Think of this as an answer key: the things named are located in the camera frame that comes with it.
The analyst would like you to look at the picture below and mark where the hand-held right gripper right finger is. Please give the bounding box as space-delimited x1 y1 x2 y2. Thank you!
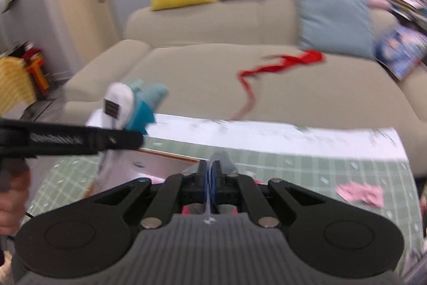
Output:
210 161 329 229

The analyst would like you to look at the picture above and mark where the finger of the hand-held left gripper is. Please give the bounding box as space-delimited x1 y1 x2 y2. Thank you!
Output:
0 118 145 159

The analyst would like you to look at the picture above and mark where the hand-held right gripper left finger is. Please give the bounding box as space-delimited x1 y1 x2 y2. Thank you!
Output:
95 161 210 229

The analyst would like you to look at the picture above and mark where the white and teal sock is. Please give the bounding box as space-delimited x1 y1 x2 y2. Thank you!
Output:
86 79 169 136

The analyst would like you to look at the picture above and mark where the orange white cardboard box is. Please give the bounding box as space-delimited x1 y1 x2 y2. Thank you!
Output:
89 147 205 199

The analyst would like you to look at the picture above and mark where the person's left hand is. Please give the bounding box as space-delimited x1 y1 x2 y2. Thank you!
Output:
0 168 33 236

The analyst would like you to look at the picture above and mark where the green grid mat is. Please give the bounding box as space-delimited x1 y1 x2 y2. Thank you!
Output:
27 111 421 239

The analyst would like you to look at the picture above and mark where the yellow woven basket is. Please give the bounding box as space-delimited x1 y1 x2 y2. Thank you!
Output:
0 56 38 116

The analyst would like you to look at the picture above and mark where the orange red toy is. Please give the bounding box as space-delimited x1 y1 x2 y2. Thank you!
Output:
24 41 51 96

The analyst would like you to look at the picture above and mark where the beige sofa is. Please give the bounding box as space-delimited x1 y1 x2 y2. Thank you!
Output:
62 0 427 147

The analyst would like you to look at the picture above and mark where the red cloth strip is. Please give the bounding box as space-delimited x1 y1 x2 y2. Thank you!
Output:
238 50 326 121

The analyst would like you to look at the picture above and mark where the pink paper piece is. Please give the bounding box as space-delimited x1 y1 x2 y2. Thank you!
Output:
336 181 385 209

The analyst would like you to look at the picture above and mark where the light blue pillow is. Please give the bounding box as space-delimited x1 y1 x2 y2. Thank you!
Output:
295 0 375 60

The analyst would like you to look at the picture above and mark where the blue printed cushion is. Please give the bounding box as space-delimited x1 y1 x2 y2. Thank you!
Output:
374 25 427 82

